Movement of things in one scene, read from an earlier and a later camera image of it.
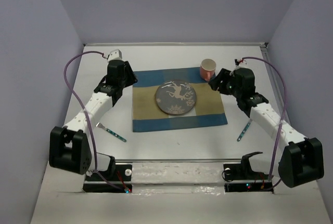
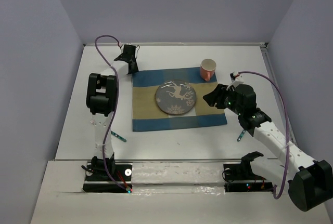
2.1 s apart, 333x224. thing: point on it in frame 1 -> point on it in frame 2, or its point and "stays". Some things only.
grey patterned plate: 176,97 stays
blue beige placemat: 147,116 stays
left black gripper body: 129,78 -> 135,69
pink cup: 207,69 stays
